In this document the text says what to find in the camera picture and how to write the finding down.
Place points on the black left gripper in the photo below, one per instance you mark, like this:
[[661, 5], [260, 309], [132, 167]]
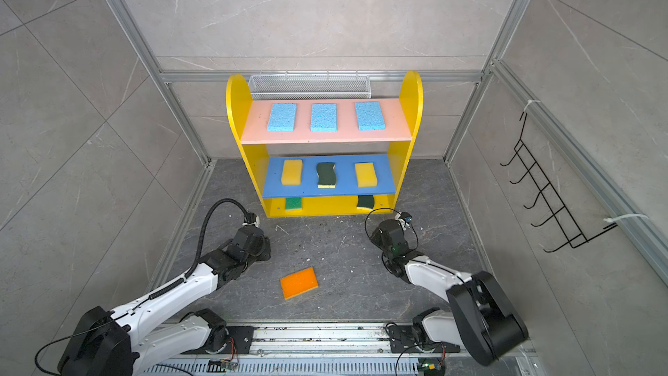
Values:
[[266, 246]]

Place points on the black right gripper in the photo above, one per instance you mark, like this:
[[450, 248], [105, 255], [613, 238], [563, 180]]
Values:
[[377, 236]]

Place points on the yellow sponge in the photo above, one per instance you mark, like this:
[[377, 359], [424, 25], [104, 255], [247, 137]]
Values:
[[292, 172], [366, 175]]

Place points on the dark green sponge curved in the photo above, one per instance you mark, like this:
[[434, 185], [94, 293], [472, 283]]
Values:
[[327, 178]]

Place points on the blue sponge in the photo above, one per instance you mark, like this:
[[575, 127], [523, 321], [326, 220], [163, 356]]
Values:
[[323, 118], [282, 117]]

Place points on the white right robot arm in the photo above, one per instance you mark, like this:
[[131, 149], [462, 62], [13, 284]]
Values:
[[482, 319]]

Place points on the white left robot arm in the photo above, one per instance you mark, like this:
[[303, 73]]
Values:
[[130, 338]]

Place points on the yellow shelf unit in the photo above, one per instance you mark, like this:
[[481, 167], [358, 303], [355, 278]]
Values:
[[248, 104]]

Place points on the orange sponge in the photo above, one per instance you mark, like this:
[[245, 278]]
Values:
[[299, 283]]

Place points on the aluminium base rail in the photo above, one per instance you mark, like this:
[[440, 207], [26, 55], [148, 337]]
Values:
[[339, 349]]

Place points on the black wire hook rack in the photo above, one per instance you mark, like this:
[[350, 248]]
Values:
[[547, 194]]

